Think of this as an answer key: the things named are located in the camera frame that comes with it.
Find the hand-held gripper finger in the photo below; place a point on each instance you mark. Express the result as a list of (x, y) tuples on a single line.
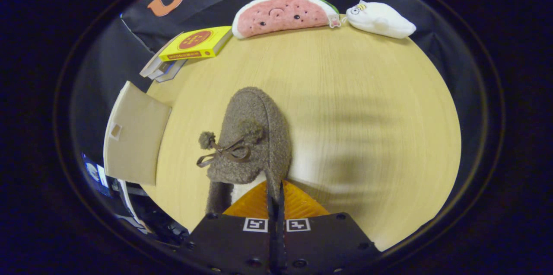
[(272, 227), (281, 227)]

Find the brown fuzzy shoe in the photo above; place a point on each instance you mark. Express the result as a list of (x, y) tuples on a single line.
[(255, 110)]

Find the cream fabric storage box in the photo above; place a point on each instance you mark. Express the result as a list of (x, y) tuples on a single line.
[(138, 136)]

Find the blue book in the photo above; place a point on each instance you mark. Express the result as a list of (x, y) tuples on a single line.
[(173, 71)]

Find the yellow book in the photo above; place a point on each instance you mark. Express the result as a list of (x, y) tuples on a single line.
[(194, 43)]

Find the watermelon slice plush toy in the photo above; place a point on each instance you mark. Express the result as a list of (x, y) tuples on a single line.
[(281, 15)]

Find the white plush toy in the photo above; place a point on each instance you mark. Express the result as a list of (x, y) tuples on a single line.
[(380, 20)]

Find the black backdrop cloth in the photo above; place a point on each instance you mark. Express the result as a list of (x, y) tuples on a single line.
[(103, 59)]

